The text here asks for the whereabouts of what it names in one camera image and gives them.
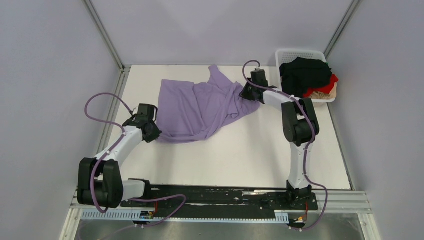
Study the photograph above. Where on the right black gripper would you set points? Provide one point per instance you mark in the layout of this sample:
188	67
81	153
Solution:
245	93

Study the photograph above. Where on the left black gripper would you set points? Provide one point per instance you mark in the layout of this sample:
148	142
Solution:
155	135

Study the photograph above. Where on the purple t shirt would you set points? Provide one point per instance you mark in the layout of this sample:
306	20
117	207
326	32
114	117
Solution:
190	112

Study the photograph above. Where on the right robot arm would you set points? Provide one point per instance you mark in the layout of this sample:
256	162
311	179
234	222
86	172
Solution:
300	126

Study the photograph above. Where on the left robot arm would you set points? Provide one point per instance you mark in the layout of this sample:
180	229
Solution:
100	183

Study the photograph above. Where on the black t shirt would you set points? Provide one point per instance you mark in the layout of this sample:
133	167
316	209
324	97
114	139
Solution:
302	74

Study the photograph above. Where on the red t shirt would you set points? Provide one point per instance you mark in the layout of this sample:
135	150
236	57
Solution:
326	89

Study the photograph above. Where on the beige t shirt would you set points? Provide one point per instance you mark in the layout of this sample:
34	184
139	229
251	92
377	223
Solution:
325	96

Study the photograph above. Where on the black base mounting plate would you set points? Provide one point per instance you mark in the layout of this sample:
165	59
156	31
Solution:
219	201

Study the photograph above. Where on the white slotted cable duct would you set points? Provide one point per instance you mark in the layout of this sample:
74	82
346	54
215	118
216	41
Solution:
137	216

